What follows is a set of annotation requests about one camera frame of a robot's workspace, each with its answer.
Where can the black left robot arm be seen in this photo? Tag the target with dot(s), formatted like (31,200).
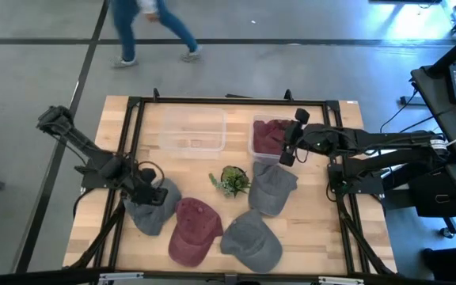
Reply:
(73,136)

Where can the person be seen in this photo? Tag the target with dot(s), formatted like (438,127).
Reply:
(453,263)
(127,31)

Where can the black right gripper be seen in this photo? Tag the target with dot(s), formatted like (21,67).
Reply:
(294,136)

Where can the grey baseball cap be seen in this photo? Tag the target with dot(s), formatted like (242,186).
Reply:
(251,243)
(153,219)
(269,190)

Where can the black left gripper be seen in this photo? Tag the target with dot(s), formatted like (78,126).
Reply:
(143,192)

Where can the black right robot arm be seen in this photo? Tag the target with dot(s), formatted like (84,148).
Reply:
(370,142)

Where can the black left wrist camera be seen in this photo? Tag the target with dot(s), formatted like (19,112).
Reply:
(147,174)

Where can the maroon baseball cap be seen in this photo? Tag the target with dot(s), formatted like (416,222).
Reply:
(194,231)
(267,136)

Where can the black side desk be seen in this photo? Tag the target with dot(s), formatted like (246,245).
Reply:
(438,107)

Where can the black rig beam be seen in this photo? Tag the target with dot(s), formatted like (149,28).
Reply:
(34,277)

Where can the clear plastic container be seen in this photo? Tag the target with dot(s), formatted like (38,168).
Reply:
(263,158)
(192,128)

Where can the black metal table frame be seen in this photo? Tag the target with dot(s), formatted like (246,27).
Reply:
(232,100)

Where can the person's hand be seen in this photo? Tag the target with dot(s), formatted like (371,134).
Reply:
(151,16)

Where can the small green potted plant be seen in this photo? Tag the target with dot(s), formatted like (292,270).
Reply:
(232,181)

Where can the black drawer cabinet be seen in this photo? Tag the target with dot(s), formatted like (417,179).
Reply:
(438,194)

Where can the black diagonal stand beam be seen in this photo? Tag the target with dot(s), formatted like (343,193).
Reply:
(453,51)

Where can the black caster wheel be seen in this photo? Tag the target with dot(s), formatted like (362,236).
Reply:
(446,232)

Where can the silver metal bracket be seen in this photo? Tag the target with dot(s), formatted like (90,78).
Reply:
(340,280)
(121,276)

